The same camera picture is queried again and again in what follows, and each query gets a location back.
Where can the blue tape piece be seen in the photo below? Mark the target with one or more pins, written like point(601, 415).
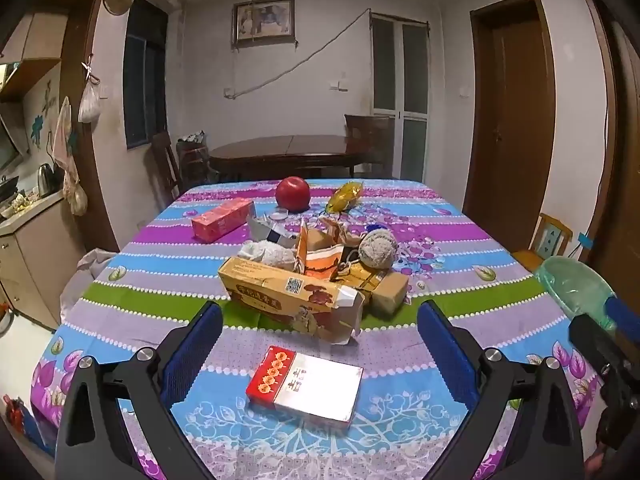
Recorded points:
point(585, 240)

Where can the brown torn cardboard piece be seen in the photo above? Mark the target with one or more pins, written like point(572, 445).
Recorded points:
point(335, 232)

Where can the red apple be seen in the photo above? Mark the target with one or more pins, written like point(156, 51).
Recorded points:
point(292, 193)

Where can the green trash bin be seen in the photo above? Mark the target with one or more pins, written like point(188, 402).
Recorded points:
point(570, 285)

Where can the long yellow printed box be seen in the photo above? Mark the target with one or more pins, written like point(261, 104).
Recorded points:
point(285, 297)

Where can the pink hanging towel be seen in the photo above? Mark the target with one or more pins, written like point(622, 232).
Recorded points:
point(62, 135)

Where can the red and white cigarette box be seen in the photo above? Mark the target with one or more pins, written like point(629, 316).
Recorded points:
point(305, 385)

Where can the dark window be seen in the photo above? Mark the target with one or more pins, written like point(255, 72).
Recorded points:
point(145, 80)

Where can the colourful striped tablecloth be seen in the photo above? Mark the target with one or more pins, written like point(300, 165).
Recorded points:
point(150, 270)

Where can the brown wooden door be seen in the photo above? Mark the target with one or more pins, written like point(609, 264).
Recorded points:
point(620, 135)
point(515, 110)

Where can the flower wall sticker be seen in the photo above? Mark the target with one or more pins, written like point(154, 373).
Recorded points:
point(40, 115)

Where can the hanging white plastic bag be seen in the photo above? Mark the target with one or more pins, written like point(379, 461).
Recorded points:
point(89, 102)

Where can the small wooden chair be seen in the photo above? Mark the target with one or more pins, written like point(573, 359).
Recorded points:
point(547, 237)

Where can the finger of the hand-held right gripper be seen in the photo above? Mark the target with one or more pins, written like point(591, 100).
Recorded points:
point(622, 315)
point(590, 340)

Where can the grey crumpled ball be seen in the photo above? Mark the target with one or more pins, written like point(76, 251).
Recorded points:
point(378, 250)

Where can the glass double door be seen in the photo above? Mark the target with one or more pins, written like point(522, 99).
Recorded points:
point(400, 95)

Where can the dark wooden chair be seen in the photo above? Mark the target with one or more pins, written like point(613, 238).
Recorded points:
point(367, 132)
point(165, 165)

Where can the hanging bag of produce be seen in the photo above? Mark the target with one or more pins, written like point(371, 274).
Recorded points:
point(77, 195)

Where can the yellow crumpled snack wrapper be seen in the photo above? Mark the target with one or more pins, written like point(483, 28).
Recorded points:
point(345, 195)

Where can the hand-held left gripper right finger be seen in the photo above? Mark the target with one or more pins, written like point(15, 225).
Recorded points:
point(445, 355)

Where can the white crumpled tissue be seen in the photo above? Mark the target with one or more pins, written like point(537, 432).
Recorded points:
point(270, 255)

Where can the pink cardboard box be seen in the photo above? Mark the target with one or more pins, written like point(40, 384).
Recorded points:
point(222, 220)

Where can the kitchen counter cabinet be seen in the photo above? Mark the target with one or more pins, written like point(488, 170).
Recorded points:
point(30, 260)

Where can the white cloth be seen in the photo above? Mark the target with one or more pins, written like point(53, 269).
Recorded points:
point(95, 260)

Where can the framed wall picture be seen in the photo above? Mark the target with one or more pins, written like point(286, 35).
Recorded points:
point(262, 21)

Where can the black bag bin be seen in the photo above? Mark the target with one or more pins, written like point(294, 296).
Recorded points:
point(192, 160)

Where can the metal kettle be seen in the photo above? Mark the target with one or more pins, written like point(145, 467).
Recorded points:
point(47, 180)

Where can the tan cardboard box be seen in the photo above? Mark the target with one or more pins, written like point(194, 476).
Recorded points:
point(391, 294)

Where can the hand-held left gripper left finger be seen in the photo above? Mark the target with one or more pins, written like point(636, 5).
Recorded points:
point(195, 350)

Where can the orange and white carton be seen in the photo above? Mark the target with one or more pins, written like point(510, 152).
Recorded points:
point(320, 262)

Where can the wooden wall cabinet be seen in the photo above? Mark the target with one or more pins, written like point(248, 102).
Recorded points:
point(35, 45)

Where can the dark wooden table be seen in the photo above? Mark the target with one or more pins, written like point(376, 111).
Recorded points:
point(290, 150)

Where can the small round lid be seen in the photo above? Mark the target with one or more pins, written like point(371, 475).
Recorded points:
point(278, 215)

